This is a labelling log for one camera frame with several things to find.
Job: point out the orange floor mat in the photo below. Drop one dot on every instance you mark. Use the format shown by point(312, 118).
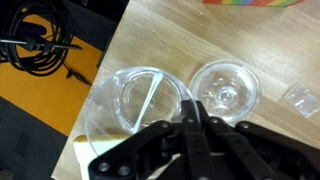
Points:
point(43, 96)

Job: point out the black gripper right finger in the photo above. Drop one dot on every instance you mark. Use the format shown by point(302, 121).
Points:
point(253, 150)

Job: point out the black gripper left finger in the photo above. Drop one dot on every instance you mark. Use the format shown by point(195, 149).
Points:
point(143, 150)

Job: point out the rainbow striped cardboard box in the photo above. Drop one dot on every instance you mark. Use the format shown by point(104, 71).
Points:
point(253, 2)

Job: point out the small clear plastic wrapper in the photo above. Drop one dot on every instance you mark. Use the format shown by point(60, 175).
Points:
point(303, 100)

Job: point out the clear plastic cup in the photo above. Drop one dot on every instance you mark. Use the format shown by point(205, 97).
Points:
point(226, 93)
point(133, 96)

